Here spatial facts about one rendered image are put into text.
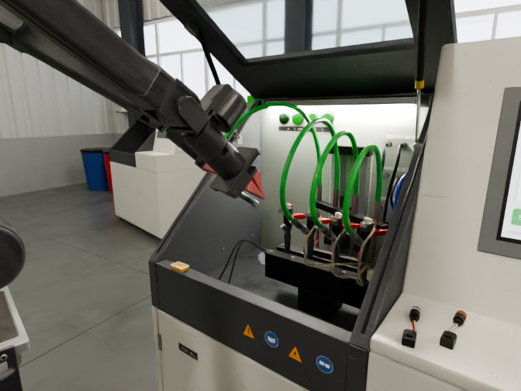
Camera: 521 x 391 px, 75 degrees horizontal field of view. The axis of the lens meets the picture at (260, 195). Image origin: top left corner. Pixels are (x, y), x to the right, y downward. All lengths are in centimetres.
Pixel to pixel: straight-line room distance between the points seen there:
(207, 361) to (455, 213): 76
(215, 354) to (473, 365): 63
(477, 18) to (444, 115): 406
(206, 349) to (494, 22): 449
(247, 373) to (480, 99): 85
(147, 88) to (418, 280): 71
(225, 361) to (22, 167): 680
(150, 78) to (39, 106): 722
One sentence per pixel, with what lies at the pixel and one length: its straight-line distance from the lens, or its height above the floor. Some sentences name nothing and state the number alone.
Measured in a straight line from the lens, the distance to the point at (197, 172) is 399.
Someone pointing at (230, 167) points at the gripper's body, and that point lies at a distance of 61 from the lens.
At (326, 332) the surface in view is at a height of 95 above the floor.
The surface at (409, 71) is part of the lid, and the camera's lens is 109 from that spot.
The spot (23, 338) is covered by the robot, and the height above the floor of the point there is 104.
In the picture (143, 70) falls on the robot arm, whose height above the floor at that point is 145.
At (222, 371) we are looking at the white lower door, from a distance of 106.
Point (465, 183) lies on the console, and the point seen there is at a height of 124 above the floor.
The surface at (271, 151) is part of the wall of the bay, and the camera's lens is 136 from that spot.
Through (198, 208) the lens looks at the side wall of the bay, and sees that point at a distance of 117.
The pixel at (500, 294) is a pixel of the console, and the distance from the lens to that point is 88.
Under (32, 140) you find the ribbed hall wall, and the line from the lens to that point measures 759.
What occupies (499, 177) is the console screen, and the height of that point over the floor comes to 126.
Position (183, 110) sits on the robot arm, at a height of 140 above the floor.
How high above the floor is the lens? 139
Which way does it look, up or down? 13 degrees down
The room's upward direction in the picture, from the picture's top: straight up
